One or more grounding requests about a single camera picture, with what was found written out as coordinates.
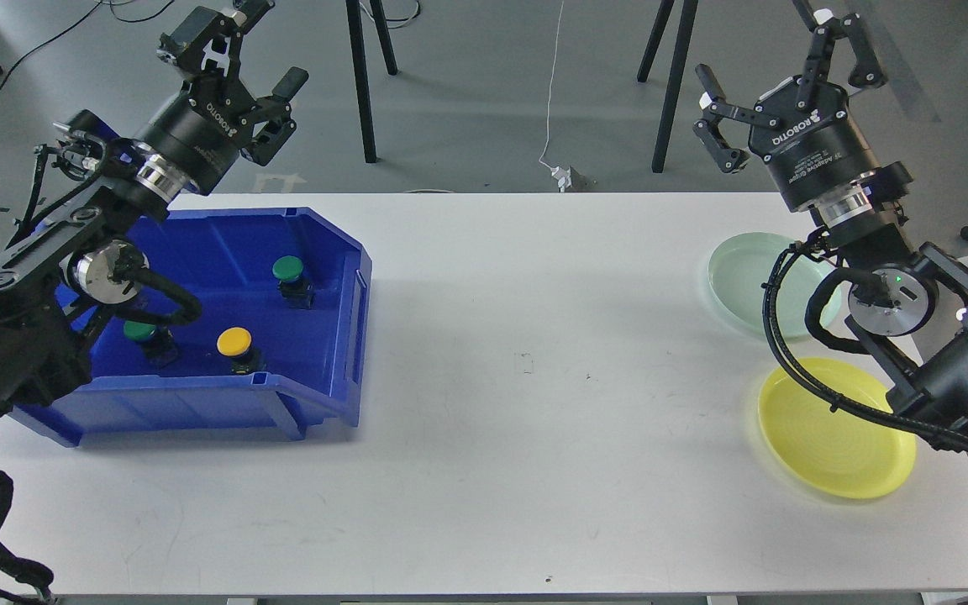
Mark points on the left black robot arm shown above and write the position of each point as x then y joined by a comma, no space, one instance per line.
70,268

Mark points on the green push button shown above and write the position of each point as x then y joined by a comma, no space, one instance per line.
294,285
156,342

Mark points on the black stand leg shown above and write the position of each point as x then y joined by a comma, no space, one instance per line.
677,68
355,29

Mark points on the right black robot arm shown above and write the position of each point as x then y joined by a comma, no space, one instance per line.
902,304

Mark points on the pale green plate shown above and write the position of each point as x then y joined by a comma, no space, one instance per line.
737,270

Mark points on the yellow push button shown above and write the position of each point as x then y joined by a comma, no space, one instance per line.
236,344

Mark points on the yellow plate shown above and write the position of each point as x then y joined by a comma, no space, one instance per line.
832,452

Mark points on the black stand leg right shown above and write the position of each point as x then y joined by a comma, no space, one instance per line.
677,68

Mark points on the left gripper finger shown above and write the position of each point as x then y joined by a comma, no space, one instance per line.
206,44
269,122

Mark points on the blue plastic bin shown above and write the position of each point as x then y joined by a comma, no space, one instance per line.
314,358

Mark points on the black stand leg left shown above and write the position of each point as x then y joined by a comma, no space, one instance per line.
355,29

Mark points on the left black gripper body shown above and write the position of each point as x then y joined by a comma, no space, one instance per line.
195,138

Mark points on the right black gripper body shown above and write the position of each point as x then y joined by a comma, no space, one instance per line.
813,149

